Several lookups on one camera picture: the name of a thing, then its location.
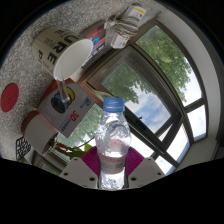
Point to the red and white cardboard box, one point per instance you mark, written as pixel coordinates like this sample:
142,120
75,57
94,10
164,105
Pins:
66,113

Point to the potted red-flowered plant, white pot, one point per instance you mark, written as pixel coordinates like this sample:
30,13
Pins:
36,133

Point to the dark book with colourful cover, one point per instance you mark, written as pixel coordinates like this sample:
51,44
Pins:
96,40

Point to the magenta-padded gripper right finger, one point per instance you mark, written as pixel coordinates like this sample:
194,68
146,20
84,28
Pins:
146,171

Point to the flat round red coaster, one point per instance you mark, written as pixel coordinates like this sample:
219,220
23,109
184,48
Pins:
9,97

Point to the clear blue-capped water bottle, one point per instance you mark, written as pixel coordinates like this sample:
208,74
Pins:
112,143

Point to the brown-framed bay window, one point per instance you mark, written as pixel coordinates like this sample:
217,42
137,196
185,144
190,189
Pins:
146,103

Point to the cream mug with black lettering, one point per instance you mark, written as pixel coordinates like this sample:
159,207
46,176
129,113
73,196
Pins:
50,50

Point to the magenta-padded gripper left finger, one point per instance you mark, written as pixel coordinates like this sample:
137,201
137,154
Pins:
78,171

